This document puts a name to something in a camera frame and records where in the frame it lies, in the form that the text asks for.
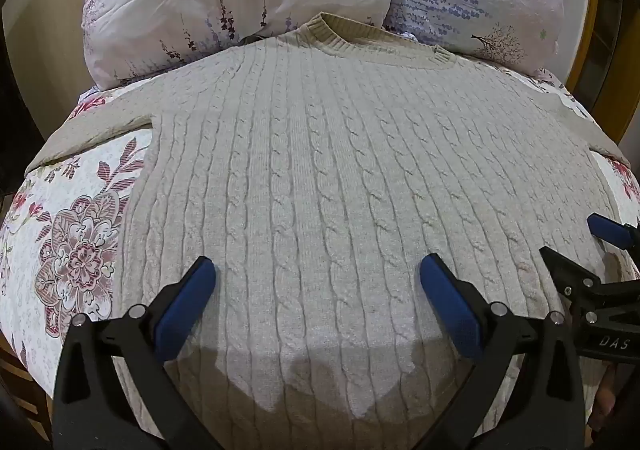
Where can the yellow wooden bed frame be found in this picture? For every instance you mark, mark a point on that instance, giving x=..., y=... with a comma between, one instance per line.
x=592, y=19

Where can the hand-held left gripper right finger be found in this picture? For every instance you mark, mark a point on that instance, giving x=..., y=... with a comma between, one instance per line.
x=452, y=307

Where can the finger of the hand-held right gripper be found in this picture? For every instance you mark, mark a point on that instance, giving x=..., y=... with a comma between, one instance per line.
x=567, y=275
x=611, y=231

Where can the person's right hand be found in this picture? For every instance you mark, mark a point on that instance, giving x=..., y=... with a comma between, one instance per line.
x=606, y=397

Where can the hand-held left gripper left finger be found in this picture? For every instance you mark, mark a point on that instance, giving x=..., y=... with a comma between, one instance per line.
x=187, y=300

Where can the floral bedspread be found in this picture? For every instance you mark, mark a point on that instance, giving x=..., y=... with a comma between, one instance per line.
x=75, y=240

